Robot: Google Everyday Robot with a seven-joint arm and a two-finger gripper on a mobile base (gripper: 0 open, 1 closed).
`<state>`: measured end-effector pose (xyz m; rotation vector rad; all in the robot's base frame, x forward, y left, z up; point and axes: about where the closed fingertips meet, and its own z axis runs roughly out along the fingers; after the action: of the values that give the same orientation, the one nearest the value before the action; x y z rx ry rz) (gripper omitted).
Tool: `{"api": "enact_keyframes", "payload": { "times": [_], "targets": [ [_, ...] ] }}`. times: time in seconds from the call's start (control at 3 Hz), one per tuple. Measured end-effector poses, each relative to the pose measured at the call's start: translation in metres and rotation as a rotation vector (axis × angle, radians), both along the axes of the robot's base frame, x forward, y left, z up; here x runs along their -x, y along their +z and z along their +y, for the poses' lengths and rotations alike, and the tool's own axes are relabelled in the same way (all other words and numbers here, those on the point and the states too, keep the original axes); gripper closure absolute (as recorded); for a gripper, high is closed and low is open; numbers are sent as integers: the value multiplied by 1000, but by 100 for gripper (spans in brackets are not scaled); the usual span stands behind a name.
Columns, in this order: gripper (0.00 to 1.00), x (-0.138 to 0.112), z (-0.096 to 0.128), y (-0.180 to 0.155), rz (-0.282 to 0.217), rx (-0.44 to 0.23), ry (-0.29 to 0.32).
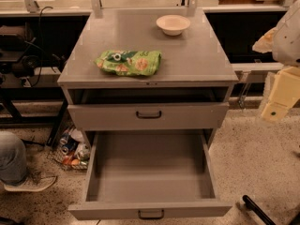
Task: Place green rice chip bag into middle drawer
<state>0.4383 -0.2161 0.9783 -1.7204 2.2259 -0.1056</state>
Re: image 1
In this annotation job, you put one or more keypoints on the grey open lower drawer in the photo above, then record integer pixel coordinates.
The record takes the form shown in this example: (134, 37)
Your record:
(130, 171)

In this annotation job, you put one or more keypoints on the black tube bottom right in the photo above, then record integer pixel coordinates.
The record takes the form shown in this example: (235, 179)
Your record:
(251, 205)

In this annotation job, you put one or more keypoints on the black drawer handle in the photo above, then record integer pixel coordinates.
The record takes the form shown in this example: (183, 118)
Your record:
(151, 214)
(148, 115)

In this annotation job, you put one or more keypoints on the black lower drawer handle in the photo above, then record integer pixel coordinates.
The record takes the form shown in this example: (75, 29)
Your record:
(151, 214)

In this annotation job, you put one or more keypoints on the black machine on shelf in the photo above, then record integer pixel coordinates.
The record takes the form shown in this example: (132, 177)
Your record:
(15, 42)

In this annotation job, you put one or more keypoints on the green rice chip bag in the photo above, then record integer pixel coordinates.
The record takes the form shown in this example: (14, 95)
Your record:
(129, 63)

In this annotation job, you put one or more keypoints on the white sneaker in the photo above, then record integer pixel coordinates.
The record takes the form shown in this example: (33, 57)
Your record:
(34, 182)

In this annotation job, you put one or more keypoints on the grey upper drawer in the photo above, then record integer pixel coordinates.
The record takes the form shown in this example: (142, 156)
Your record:
(123, 116)

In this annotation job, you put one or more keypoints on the black upper drawer handle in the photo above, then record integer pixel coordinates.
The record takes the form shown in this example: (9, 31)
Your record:
(148, 115)

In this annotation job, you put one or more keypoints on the grey drawer cabinet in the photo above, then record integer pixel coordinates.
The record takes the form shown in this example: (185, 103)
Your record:
(193, 66)

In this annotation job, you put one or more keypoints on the white ceramic bowl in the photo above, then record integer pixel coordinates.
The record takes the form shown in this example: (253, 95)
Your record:
(173, 25)

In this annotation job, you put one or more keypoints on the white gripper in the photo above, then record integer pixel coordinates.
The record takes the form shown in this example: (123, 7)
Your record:
(288, 41)

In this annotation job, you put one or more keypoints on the wire basket with cans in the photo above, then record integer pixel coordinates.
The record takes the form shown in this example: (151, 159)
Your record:
(71, 152)

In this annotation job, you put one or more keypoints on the person's jeans leg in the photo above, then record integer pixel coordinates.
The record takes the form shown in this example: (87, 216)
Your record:
(13, 169)

